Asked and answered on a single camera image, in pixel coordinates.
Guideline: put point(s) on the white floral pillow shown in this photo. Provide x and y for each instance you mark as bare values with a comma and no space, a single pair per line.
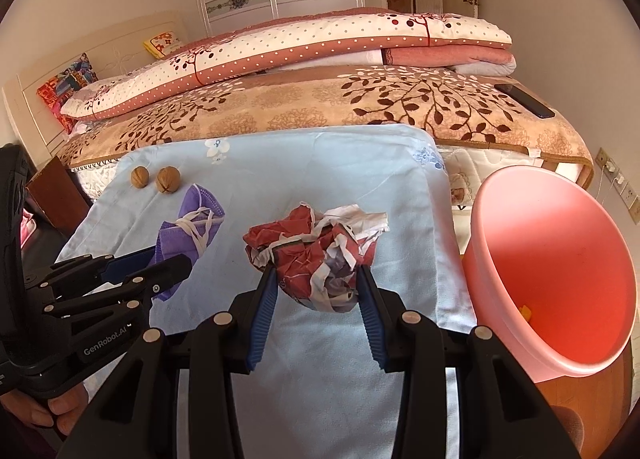
100,96

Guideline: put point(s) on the white bed frame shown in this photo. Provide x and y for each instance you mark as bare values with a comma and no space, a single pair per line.
562,171

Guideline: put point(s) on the brown walnut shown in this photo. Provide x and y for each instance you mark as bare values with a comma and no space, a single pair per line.
140,176
168,179

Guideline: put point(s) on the black smartphone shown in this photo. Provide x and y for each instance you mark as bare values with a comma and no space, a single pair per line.
525,101

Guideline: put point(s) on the purple face mask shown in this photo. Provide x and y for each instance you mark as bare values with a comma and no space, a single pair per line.
195,204

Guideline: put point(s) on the brown leaf print blanket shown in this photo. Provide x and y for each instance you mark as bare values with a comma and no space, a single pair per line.
300,104

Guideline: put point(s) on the white headboard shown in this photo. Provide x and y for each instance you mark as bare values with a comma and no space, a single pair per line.
115,39

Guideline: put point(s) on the colourful printed cushion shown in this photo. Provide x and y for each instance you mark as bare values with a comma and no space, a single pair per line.
65,89

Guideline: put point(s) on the yellow floral pillow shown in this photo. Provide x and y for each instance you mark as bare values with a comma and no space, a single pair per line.
162,44

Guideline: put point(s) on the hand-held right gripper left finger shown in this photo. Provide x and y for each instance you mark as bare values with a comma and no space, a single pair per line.
262,319

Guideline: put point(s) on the pink plastic bucket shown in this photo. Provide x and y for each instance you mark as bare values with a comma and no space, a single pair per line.
550,249

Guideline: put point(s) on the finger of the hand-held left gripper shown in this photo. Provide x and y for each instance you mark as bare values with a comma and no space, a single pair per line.
160,276
125,266

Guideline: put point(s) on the brown wooden nightstand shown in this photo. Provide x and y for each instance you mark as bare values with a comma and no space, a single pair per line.
57,194

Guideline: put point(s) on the dotted pink white quilt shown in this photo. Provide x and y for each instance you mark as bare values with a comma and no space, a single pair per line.
300,46

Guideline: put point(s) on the light blue floral cloth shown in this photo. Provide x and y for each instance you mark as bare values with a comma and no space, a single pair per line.
325,174

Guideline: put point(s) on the person's left hand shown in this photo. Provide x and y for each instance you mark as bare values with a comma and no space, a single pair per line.
65,409

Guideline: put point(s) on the white charger plug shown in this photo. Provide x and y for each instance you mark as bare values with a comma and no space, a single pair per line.
610,167

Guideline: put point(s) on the red white paper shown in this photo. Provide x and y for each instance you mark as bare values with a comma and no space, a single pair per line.
300,259

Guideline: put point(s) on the folded pink blanket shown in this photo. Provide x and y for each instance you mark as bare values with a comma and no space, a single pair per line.
440,58

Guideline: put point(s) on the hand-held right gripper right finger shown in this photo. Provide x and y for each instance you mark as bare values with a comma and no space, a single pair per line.
372,324

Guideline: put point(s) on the folded white sheet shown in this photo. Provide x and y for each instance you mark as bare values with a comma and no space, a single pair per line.
487,69

